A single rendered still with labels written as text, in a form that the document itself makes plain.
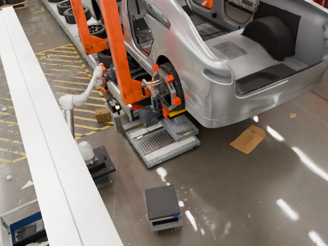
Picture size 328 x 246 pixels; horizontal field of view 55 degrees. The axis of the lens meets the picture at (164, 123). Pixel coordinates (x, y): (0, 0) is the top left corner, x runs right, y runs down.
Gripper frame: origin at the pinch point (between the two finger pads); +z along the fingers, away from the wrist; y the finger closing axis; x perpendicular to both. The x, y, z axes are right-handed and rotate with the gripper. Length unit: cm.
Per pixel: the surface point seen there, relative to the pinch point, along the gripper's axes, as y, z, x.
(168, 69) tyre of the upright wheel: 69, 6, 65
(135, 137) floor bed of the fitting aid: 69, 10, -65
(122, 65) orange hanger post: 14.1, -11.3, 34.9
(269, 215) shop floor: 272, -9, 14
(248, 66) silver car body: 130, 96, 95
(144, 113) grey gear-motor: 62, 14, -22
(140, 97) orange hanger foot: 41.0, 20.0, -10.2
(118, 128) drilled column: 37, 5, -73
